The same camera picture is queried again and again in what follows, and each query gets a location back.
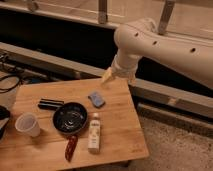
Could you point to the dark object at left edge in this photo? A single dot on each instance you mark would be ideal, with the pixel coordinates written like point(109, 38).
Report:
point(4, 118)

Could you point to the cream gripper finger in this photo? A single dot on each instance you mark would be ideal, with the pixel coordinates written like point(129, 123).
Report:
point(107, 76)

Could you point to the clear bottle with white label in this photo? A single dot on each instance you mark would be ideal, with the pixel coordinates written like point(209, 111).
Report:
point(94, 134)

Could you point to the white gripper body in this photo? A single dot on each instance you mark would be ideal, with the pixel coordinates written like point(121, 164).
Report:
point(125, 67)

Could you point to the black bowl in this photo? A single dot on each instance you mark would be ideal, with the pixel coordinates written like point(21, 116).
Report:
point(70, 118)

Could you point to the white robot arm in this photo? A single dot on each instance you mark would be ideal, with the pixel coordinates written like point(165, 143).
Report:
point(189, 57)

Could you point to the translucent plastic cup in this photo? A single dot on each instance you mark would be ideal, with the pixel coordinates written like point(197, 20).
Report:
point(27, 123)

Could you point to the black rectangular case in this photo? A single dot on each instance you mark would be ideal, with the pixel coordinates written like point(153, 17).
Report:
point(49, 104)

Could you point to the blue sponge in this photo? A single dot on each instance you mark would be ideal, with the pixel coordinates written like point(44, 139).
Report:
point(96, 99)

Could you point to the red chili pepper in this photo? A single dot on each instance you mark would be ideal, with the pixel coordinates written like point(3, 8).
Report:
point(70, 148)

